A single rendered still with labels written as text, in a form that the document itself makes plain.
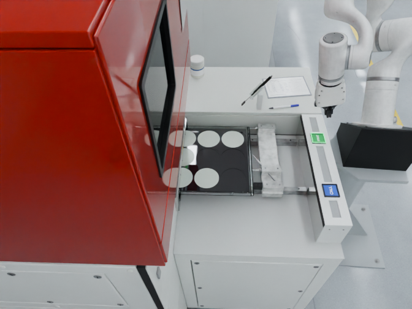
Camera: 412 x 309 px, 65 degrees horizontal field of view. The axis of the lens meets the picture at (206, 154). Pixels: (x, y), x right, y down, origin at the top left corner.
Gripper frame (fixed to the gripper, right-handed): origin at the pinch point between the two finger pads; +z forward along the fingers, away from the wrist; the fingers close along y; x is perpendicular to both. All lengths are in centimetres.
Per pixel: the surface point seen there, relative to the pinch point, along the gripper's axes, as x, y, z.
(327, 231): -40.0, -7.1, 19.0
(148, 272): -66, -55, -19
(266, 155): -2.9, -25.5, 18.5
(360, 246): -5, 24, 118
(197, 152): -4, -54, 10
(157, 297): -66, -60, 0
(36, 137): -66, -52, -68
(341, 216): -36.6, -1.9, 15.4
